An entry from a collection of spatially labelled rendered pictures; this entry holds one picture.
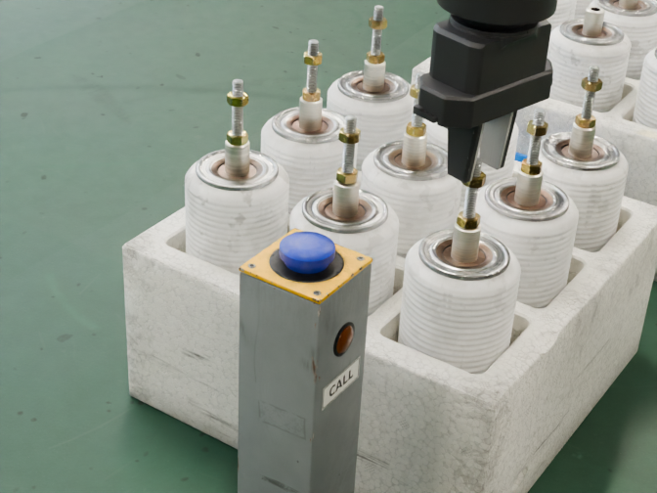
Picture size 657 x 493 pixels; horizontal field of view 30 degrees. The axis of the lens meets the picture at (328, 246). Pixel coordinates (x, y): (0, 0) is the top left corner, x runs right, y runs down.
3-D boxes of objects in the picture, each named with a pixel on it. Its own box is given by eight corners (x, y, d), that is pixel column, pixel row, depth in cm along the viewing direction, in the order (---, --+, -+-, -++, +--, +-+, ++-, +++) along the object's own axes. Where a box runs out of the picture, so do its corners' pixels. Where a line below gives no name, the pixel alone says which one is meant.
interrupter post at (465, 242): (451, 266, 101) (455, 232, 99) (447, 250, 103) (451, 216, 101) (480, 266, 101) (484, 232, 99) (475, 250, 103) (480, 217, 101)
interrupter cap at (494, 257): (423, 283, 98) (424, 276, 98) (414, 234, 105) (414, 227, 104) (516, 284, 99) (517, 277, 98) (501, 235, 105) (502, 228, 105)
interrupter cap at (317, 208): (286, 222, 105) (286, 215, 105) (324, 185, 111) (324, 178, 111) (367, 245, 103) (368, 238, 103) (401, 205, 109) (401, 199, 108)
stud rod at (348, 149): (342, 199, 106) (347, 119, 102) (338, 193, 106) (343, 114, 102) (353, 197, 106) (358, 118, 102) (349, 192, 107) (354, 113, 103)
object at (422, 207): (431, 356, 120) (450, 195, 110) (338, 333, 122) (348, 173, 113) (456, 304, 128) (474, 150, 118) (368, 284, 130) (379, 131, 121)
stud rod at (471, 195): (474, 242, 101) (485, 160, 97) (465, 245, 100) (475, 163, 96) (466, 236, 101) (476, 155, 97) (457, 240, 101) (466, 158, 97)
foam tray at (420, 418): (637, 351, 134) (670, 209, 124) (469, 568, 106) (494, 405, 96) (339, 237, 152) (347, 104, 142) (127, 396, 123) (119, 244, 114)
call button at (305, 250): (344, 265, 89) (346, 241, 88) (313, 290, 86) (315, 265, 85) (299, 246, 90) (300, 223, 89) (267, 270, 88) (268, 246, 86)
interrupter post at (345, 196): (327, 216, 107) (328, 183, 105) (337, 204, 108) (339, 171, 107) (351, 223, 106) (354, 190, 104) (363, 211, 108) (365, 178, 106)
